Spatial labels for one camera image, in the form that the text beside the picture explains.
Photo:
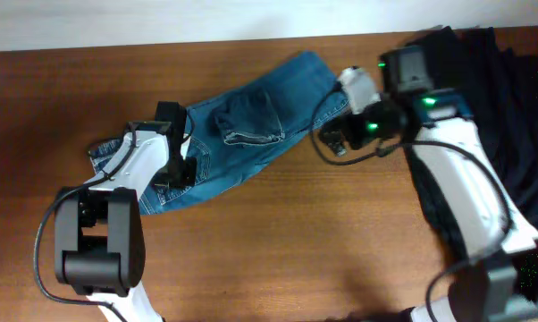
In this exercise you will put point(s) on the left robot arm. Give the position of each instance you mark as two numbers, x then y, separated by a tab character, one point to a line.
99	242

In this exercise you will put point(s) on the blue denim jeans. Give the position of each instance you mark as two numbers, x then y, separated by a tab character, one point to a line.
238	133

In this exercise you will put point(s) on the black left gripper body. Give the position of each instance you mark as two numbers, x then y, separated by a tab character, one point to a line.
176	146

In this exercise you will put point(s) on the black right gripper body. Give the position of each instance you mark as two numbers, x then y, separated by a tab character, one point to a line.
345	130

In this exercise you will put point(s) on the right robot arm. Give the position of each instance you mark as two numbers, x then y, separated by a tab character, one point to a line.
498	278

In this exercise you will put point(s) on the black folded garment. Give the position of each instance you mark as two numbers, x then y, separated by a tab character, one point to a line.
501	89

